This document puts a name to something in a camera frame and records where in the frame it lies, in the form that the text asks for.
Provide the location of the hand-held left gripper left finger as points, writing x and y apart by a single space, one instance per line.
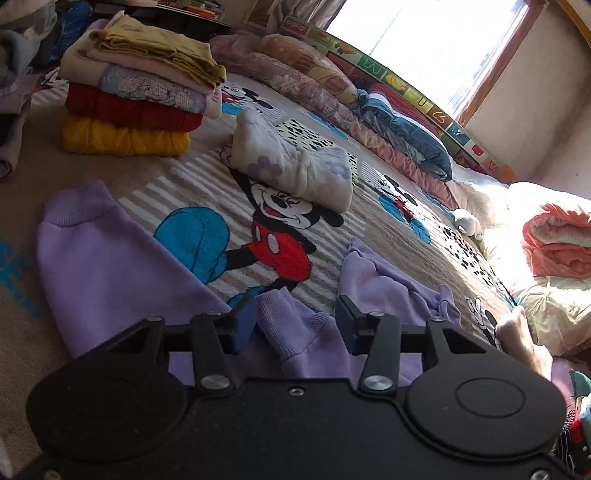
244 323

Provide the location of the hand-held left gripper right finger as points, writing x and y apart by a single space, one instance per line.
348 325

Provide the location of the lilac sweatshirt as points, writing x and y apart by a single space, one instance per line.
111 277

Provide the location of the stack of colourful clothes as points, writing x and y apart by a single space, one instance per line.
577 424

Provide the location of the colourful folded clothes stack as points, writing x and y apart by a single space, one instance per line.
76 60

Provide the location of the pile of folded grey clothes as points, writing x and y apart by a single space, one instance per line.
21 83

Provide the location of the cartoon mouse blanket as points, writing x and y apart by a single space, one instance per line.
194 194

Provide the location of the white plush toy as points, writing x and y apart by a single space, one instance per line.
467 221

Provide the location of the white floral folded garment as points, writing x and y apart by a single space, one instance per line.
295 166

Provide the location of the pink fluffy folded garment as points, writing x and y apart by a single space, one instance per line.
526 341

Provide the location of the blue striped pillow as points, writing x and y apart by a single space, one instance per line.
411 138

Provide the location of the cream quilt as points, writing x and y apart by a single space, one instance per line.
558 309

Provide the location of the yellow knit sweater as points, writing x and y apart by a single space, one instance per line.
124 138

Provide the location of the colourful picture mat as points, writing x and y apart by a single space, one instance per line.
415 97

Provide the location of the red knit sweater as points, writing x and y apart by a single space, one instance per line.
134 110

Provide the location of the pink floral long pillow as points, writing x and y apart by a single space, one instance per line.
295 83

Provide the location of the grey sequin garment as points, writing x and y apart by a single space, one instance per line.
157 87

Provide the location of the floral beige pillow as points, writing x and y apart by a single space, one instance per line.
309 67

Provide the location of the mustard yellow folded garment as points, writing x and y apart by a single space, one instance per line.
157 48

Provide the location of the window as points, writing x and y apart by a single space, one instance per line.
429 46

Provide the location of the grey curtain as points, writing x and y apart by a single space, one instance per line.
304 11

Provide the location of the dark desk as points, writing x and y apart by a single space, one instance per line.
138 11

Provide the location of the blue bag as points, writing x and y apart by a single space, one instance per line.
74 23

